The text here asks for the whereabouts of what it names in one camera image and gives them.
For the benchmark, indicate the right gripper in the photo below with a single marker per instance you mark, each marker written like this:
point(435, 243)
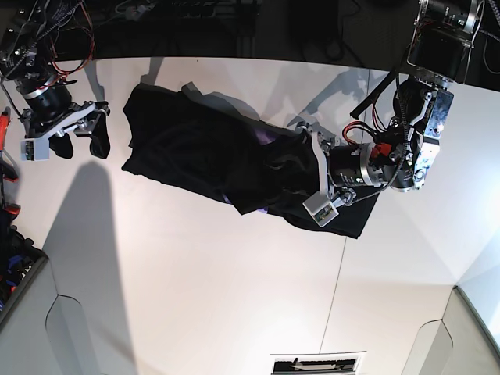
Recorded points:
point(52, 114)

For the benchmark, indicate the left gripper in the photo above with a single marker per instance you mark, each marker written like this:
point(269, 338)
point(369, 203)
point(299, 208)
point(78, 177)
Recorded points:
point(349, 172)

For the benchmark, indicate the black t-shirt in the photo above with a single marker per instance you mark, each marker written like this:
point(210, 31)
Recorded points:
point(189, 145)

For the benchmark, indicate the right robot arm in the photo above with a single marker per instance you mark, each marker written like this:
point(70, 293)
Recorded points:
point(28, 59)

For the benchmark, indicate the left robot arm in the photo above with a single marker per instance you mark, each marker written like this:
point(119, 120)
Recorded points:
point(394, 136)

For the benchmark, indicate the grey bin with clutter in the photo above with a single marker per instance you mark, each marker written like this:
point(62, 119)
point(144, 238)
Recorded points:
point(21, 262)

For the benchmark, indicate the printed label card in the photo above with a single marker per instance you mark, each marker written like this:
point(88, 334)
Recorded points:
point(330, 363)

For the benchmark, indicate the grey partition panel right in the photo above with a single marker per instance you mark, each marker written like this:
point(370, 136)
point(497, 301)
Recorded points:
point(457, 343)

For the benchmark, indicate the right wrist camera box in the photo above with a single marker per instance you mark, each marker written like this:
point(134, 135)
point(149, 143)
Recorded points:
point(35, 149)

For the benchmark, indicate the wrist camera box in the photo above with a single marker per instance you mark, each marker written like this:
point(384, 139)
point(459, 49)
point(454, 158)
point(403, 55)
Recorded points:
point(320, 211)
point(35, 149)

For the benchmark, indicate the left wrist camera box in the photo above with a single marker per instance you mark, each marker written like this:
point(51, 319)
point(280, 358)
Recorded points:
point(320, 211)

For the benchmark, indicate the black aluminium frame post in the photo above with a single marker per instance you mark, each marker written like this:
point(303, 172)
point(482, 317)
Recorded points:
point(246, 13)

